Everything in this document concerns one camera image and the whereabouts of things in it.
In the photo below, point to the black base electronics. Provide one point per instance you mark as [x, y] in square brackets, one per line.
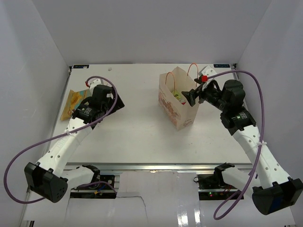
[209, 190]
[98, 191]

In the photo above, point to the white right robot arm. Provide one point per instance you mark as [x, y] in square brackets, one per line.
[269, 185]

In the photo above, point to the aluminium table front rail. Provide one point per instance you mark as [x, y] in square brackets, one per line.
[155, 167]

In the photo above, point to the green gummy snack packet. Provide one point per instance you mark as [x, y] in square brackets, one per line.
[178, 96]

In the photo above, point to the left blue table label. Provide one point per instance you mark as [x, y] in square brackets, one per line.
[80, 66]

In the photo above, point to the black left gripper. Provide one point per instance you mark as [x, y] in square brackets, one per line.
[118, 105]

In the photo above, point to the blue table label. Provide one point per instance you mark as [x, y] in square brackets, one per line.
[221, 65]
[80, 66]

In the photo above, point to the beige paper bag orange handles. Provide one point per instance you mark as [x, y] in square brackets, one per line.
[175, 105]

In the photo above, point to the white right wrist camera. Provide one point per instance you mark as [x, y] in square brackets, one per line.
[207, 71]

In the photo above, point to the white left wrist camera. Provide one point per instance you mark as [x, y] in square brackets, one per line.
[92, 84]

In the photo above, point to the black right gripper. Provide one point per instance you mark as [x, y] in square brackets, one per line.
[191, 95]

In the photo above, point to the right black base electronics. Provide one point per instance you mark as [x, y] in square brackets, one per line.
[209, 190]

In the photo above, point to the left black base electronics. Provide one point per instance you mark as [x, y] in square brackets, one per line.
[98, 191]

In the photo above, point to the tan chips bag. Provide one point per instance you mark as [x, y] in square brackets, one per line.
[73, 101]

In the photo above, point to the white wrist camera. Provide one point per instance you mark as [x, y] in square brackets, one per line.
[207, 71]
[92, 84]

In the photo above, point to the right blue table label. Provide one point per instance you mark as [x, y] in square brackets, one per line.
[221, 65]

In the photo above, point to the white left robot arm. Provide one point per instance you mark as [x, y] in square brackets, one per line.
[45, 176]

